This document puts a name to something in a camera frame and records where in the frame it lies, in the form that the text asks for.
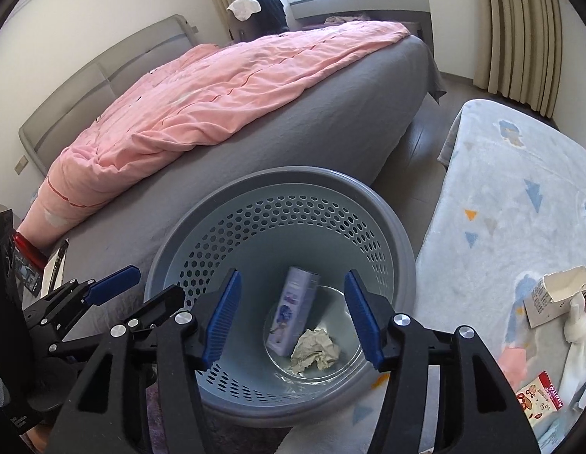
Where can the grey perforated trash basket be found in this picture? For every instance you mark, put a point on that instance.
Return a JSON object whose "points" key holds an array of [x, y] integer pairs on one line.
{"points": [[263, 226]]}

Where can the grey window desk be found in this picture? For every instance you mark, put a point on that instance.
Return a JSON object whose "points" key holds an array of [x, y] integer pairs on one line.
{"points": [[414, 12]]}

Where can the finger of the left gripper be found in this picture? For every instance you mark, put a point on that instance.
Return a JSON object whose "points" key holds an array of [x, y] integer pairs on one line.
{"points": [[113, 285], [154, 312]]}

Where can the pink quilt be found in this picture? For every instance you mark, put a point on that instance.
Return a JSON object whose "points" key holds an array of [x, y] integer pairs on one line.
{"points": [[200, 99]]}

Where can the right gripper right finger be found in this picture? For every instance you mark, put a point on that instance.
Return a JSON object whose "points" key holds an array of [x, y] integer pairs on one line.
{"points": [[477, 411]]}

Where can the chair with dark clothes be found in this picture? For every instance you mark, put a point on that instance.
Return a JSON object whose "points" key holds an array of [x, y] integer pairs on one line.
{"points": [[252, 19]]}

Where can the light blue patterned blanket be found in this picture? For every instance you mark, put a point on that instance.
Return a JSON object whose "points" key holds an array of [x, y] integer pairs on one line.
{"points": [[512, 209]]}

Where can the paper ball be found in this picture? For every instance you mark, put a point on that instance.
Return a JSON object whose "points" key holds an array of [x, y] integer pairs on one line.
{"points": [[314, 347]]}

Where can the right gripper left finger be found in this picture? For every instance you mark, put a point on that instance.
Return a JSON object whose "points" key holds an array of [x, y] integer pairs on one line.
{"points": [[106, 410]]}

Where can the torn white carton box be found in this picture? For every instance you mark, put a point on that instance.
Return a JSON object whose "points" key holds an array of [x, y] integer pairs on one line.
{"points": [[551, 296]]}

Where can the pink pig toy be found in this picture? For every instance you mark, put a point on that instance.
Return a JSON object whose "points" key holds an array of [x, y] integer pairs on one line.
{"points": [[513, 364]]}

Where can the knotted white cloth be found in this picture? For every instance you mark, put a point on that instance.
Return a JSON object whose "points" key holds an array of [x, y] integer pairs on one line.
{"points": [[574, 373]]}

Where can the grey bed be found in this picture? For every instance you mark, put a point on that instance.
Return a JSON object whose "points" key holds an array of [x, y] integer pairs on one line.
{"points": [[350, 122]]}

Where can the red snack wrapper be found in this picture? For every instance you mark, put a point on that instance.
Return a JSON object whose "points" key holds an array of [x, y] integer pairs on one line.
{"points": [[539, 399]]}

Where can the grey headboard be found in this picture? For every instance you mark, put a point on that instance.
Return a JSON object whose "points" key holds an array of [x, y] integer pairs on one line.
{"points": [[77, 103]]}

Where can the right beige curtain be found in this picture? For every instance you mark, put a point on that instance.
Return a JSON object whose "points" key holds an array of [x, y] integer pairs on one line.
{"points": [[520, 52]]}

